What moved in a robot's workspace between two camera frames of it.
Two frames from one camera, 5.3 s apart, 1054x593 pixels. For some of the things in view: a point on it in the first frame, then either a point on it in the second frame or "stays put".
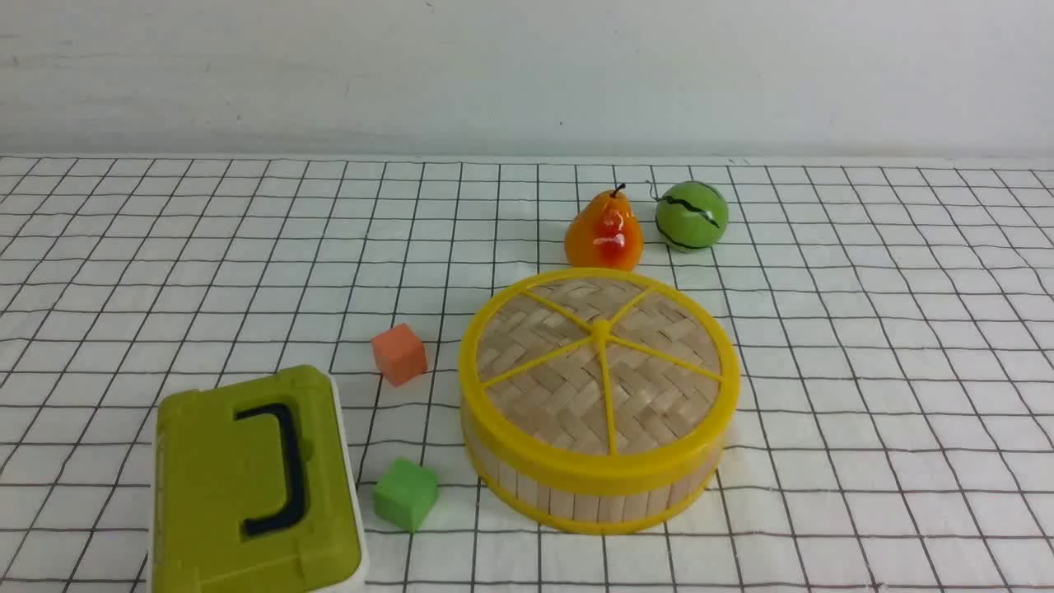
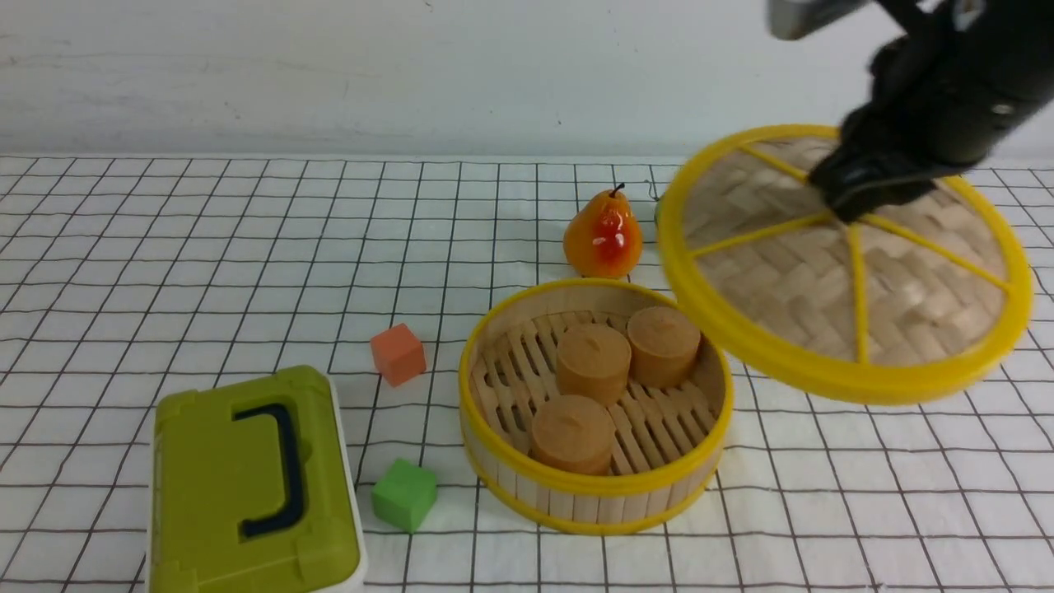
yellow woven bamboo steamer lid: x=599 y=380 to x=902 y=302
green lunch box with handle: x=256 y=489 stays put
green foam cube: x=404 y=493 stays put
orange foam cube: x=400 y=354 stays put
